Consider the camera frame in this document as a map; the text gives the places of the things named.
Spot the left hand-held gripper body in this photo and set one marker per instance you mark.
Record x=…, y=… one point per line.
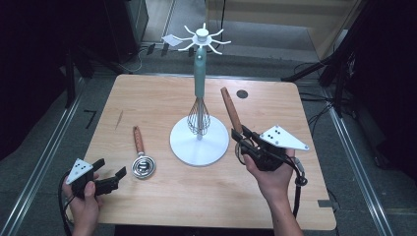
x=80, y=172

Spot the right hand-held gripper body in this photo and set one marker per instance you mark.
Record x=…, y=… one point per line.
x=282, y=139

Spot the white utensil rack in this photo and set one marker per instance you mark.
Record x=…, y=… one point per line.
x=200, y=150

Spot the person's left hand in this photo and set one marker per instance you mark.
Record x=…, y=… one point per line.
x=83, y=214

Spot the person's right hand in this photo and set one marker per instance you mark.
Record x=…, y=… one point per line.
x=275, y=183

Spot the black metal stand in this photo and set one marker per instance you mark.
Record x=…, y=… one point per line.
x=70, y=82
x=308, y=70

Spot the white paper sheet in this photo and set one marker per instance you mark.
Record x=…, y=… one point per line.
x=170, y=40

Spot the light wooden cabinet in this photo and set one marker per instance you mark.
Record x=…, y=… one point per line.
x=282, y=16

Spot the black cabinet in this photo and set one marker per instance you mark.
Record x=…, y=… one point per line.
x=126, y=29

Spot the metal floor rail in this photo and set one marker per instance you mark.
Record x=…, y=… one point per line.
x=357, y=157
x=39, y=167

